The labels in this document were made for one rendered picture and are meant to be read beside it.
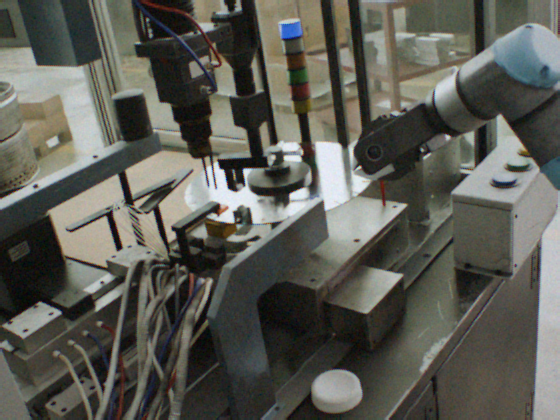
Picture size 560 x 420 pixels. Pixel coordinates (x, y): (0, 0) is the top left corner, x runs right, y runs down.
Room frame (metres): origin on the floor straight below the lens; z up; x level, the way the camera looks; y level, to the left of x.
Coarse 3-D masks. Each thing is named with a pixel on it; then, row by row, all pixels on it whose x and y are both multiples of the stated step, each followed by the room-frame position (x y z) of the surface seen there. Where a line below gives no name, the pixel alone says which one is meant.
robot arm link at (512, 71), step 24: (528, 24) 0.71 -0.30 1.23; (504, 48) 0.70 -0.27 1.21; (528, 48) 0.68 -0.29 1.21; (552, 48) 0.69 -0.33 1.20; (480, 72) 0.72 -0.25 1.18; (504, 72) 0.69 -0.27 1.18; (528, 72) 0.67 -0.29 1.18; (552, 72) 0.67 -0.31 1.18; (480, 96) 0.72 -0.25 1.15; (504, 96) 0.69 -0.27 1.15; (528, 96) 0.68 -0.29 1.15
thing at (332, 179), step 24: (288, 144) 1.20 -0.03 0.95; (312, 144) 1.18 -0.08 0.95; (336, 144) 1.16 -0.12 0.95; (216, 168) 1.14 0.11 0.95; (312, 168) 1.06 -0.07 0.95; (336, 168) 1.05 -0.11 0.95; (192, 192) 1.05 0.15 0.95; (216, 192) 1.03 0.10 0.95; (240, 192) 1.01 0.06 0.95; (264, 192) 1.00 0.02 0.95; (288, 192) 0.98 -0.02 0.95; (312, 192) 0.96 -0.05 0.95; (336, 192) 0.95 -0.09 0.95; (360, 192) 0.94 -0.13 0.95; (216, 216) 0.94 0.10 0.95; (240, 216) 0.92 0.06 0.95; (264, 216) 0.91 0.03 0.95; (288, 216) 0.90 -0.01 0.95
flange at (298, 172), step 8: (288, 160) 1.10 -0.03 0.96; (272, 168) 1.03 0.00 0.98; (280, 168) 1.03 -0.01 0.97; (288, 168) 1.03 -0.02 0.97; (296, 168) 1.05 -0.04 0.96; (304, 168) 1.05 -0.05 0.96; (248, 176) 1.05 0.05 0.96; (256, 176) 1.04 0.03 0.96; (264, 176) 1.04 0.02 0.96; (272, 176) 1.03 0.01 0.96; (280, 176) 1.02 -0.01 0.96; (288, 176) 1.02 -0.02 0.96; (296, 176) 1.02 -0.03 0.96; (304, 176) 1.01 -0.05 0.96; (248, 184) 1.03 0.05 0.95; (256, 184) 1.01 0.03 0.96; (264, 184) 1.01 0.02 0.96; (272, 184) 1.00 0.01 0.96; (280, 184) 1.00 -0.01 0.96; (288, 184) 0.99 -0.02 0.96; (296, 184) 1.00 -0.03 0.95
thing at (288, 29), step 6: (282, 24) 1.33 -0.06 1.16; (288, 24) 1.32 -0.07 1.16; (294, 24) 1.32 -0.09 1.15; (300, 24) 1.34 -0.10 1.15; (282, 30) 1.33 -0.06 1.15; (288, 30) 1.32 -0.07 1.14; (294, 30) 1.32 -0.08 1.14; (300, 30) 1.33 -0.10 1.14; (282, 36) 1.33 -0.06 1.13; (288, 36) 1.32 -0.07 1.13; (294, 36) 1.32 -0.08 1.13
